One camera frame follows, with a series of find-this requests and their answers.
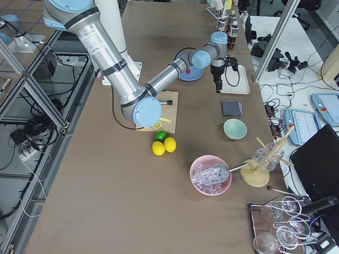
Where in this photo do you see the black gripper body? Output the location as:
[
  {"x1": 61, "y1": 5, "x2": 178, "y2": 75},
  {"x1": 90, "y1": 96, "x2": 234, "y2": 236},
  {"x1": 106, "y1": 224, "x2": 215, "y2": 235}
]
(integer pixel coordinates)
[{"x1": 210, "y1": 59, "x2": 225, "y2": 83}]

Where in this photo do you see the blue plate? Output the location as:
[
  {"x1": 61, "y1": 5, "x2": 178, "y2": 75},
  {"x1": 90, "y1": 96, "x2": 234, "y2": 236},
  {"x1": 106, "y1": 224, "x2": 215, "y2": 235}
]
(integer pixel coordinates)
[{"x1": 179, "y1": 66, "x2": 204, "y2": 81}]

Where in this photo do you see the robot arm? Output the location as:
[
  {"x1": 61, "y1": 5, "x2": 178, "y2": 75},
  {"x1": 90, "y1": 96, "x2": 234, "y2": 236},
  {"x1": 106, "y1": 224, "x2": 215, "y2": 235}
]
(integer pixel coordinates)
[{"x1": 43, "y1": 1, "x2": 227, "y2": 127}]

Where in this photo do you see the cream rabbit tray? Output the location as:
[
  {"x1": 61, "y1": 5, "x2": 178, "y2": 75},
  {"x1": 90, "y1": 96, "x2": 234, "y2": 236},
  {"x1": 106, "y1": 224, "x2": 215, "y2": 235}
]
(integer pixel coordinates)
[{"x1": 220, "y1": 65, "x2": 250, "y2": 95}]

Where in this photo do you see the grey folded cloth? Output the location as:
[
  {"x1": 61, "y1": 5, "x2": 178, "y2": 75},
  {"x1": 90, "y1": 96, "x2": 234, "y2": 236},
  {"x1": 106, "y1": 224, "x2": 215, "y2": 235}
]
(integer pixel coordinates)
[{"x1": 221, "y1": 101, "x2": 243, "y2": 117}]

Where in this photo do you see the tea bottle two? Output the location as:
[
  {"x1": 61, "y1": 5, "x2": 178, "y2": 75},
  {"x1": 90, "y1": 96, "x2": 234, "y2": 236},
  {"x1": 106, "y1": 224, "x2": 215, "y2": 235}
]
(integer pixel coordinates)
[{"x1": 227, "y1": 21, "x2": 238, "y2": 49}]

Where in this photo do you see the mint green bowl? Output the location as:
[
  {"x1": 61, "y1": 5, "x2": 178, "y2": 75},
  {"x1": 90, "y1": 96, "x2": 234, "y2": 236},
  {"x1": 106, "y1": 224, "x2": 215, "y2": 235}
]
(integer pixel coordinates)
[{"x1": 223, "y1": 119, "x2": 247, "y2": 140}]

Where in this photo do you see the tea bottle three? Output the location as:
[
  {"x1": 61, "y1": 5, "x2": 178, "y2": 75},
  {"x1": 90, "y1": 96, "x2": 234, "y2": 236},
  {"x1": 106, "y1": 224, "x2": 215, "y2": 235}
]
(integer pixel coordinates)
[{"x1": 216, "y1": 17, "x2": 228, "y2": 33}]

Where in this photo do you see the steel muddler black tip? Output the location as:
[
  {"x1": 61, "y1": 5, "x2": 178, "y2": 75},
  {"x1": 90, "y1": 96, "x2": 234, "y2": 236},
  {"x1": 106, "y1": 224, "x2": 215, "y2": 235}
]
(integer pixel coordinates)
[{"x1": 159, "y1": 100, "x2": 173, "y2": 105}]

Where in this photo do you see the tea bottle one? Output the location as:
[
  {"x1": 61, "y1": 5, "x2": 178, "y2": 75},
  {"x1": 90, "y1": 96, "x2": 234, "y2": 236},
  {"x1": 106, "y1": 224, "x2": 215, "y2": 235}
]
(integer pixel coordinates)
[{"x1": 228, "y1": 10, "x2": 236, "y2": 26}]

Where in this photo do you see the wooden cutting board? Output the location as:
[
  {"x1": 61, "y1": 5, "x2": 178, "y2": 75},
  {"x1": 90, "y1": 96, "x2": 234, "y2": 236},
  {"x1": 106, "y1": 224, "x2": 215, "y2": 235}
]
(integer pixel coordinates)
[{"x1": 140, "y1": 91, "x2": 179, "y2": 133}]

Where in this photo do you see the yellow plastic knife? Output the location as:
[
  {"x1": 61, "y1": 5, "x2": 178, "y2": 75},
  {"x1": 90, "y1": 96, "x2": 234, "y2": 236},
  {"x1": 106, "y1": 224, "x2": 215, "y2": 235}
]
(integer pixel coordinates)
[{"x1": 159, "y1": 117, "x2": 172, "y2": 123}]

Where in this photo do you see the pink cup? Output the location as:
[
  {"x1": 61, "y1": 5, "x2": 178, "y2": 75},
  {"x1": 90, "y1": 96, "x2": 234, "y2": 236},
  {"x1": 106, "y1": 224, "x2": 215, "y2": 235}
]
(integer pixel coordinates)
[{"x1": 213, "y1": 0, "x2": 224, "y2": 11}]

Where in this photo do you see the yellow cup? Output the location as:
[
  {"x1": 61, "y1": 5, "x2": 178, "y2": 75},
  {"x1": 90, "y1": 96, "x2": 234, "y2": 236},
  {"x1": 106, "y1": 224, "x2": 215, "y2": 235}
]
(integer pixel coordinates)
[{"x1": 225, "y1": 0, "x2": 233, "y2": 10}]

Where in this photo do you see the lemon half near knife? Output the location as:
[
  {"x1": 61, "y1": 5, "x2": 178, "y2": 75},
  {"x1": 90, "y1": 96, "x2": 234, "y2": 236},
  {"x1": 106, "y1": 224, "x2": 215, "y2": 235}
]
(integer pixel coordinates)
[{"x1": 153, "y1": 121, "x2": 162, "y2": 130}]

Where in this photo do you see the yellow lemon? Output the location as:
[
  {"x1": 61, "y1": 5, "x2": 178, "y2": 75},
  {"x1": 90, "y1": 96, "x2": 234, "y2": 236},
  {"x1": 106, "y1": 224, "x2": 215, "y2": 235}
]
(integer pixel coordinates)
[
  {"x1": 164, "y1": 137, "x2": 177, "y2": 153},
  {"x1": 152, "y1": 141, "x2": 165, "y2": 156}
]

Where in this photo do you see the pink bowl with ice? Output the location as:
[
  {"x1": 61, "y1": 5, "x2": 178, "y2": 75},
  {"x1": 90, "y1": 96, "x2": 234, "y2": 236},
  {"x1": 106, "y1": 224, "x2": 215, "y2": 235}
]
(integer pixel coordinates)
[{"x1": 190, "y1": 155, "x2": 232, "y2": 196}]

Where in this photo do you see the green lime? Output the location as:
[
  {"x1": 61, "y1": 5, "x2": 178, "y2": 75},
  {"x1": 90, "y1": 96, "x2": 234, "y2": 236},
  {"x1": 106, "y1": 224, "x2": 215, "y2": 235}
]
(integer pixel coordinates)
[{"x1": 155, "y1": 130, "x2": 167, "y2": 141}]

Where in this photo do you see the metal ice scoop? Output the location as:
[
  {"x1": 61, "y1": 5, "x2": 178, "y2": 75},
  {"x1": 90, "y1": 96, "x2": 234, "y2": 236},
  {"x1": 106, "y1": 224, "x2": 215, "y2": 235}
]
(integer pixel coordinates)
[{"x1": 209, "y1": 162, "x2": 248, "y2": 184}]

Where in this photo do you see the glass mug on stand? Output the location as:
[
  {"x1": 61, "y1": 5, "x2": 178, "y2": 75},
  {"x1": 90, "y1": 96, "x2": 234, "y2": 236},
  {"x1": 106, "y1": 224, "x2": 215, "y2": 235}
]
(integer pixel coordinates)
[{"x1": 252, "y1": 142, "x2": 284, "y2": 171}]

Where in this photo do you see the wooden cup tree stand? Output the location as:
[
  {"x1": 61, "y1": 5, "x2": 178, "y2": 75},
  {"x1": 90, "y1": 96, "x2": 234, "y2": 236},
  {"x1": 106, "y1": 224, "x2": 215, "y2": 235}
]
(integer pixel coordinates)
[{"x1": 240, "y1": 124, "x2": 295, "y2": 187}]

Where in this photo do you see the blue teach pendant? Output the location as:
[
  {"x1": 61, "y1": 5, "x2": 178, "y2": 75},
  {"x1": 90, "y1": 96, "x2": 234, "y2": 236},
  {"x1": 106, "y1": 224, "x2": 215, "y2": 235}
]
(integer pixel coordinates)
[
  {"x1": 284, "y1": 108, "x2": 322, "y2": 146},
  {"x1": 311, "y1": 93, "x2": 339, "y2": 127}
]

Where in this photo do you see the black laptop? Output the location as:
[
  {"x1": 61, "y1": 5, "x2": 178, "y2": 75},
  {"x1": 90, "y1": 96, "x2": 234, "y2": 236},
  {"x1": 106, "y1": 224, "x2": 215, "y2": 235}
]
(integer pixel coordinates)
[{"x1": 291, "y1": 124, "x2": 338, "y2": 201}]

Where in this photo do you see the wine glass rack tray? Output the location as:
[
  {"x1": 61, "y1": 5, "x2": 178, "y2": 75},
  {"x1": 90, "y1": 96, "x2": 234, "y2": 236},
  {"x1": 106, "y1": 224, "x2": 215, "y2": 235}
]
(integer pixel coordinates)
[{"x1": 248, "y1": 194, "x2": 334, "y2": 254}]

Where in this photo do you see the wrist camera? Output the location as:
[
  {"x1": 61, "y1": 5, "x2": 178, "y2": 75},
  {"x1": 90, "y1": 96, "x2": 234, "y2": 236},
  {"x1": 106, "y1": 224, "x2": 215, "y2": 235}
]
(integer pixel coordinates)
[{"x1": 225, "y1": 56, "x2": 238, "y2": 71}]

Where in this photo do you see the copper wire bottle rack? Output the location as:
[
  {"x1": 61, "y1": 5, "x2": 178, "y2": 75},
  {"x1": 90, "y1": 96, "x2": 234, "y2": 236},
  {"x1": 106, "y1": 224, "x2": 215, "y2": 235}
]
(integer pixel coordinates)
[{"x1": 216, "y1": 16, "x2": 238, "y2": 49}]

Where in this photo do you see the white wire cup rack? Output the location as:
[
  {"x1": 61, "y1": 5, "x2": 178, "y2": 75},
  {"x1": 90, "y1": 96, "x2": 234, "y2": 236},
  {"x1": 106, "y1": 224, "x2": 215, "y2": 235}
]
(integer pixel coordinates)
[{"x1": 207, "y1": 0, "x2": 233, "y2": 20}]

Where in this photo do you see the aluminium frame post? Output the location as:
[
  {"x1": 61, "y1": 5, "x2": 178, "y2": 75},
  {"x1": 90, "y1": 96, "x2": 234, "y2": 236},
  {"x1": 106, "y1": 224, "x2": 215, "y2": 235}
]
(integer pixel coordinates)
[{"x1": 253, "y1": 0, "x2": 300, "y2": 84}]

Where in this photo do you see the white camera mast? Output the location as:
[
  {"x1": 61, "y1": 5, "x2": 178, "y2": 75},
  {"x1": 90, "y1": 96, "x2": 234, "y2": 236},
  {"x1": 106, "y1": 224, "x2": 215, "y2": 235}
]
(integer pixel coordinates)
[{"x1": 95, "y1": 0, "x2": 142, "y2": 81}]

